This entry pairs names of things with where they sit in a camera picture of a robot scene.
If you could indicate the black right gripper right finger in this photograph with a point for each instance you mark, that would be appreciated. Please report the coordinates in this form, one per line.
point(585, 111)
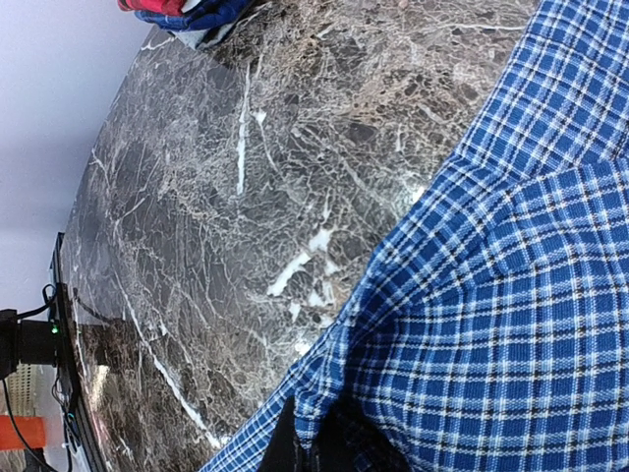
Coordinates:
point(347, 441)

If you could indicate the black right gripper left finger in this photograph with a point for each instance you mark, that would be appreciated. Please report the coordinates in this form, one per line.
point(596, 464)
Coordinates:
point(284, 452)

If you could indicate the blue checked long sleeve shirt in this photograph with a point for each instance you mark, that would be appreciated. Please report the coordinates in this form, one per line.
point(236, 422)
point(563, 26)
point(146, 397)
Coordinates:
point(490, 329)

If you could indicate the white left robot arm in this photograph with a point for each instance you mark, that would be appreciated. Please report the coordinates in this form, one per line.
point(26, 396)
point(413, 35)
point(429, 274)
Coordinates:
point(27, 342)

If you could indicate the orange object outside cell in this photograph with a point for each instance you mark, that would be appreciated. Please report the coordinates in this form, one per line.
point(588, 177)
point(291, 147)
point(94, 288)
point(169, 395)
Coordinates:
point(32, 430)

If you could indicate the red plaid folded shirt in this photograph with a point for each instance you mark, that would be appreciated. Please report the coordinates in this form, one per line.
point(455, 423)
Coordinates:
point(197, 24)

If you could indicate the black front table rail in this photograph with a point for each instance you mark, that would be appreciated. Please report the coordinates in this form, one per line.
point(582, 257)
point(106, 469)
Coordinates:
point(77, 424)

